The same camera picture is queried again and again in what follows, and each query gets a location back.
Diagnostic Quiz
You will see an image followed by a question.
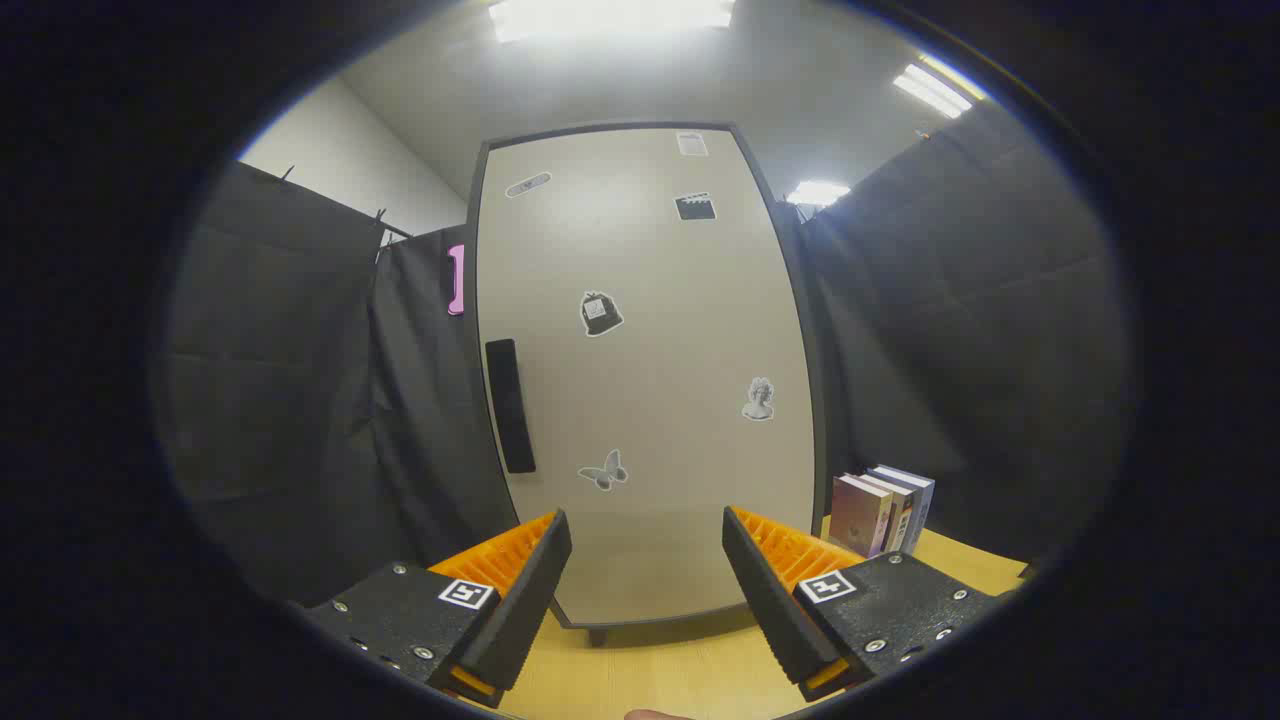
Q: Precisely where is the dark grey cabinet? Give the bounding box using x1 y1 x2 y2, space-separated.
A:
465 122 831 647

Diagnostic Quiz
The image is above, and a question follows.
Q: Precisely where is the large ceiling light panel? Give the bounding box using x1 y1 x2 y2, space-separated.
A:
488 0 737 43

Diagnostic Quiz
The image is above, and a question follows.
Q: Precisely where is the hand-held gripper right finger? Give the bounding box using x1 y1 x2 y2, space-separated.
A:
722 505 1001 703

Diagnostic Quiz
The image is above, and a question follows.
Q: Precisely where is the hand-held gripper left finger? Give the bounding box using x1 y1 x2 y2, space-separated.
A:
300 508 574 709

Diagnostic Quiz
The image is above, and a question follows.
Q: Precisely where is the black backdrop cloth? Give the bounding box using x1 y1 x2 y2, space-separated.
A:
150 100 1136 611

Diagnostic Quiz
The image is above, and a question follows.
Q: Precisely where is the black door handle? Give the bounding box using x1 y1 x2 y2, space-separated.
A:
485 339 537 474

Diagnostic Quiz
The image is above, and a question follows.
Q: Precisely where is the blue cover book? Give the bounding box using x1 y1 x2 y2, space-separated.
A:
870 464 937 554

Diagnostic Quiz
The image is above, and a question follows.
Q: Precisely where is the pink cover book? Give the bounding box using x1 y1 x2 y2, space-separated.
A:
828 474 893 558

